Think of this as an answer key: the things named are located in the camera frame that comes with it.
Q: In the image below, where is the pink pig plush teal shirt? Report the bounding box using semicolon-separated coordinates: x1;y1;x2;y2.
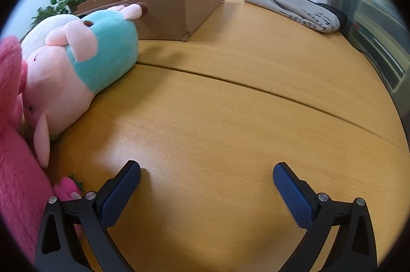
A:
22;2;148;168

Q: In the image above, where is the big pink bear plush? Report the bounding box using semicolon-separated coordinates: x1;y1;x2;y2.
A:
1;36;53;264

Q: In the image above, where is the grey patterned cloth bag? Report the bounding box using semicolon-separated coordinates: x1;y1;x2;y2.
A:
245;0;347;33

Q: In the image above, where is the green potted plant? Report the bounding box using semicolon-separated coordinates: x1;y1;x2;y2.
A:
30;0;87;28

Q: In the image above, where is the brown cardboard box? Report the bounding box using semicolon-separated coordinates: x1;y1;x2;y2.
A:
74;0;224;41

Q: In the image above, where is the small pink strawberry plush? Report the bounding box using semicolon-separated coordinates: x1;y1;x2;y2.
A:
53;176;81;201

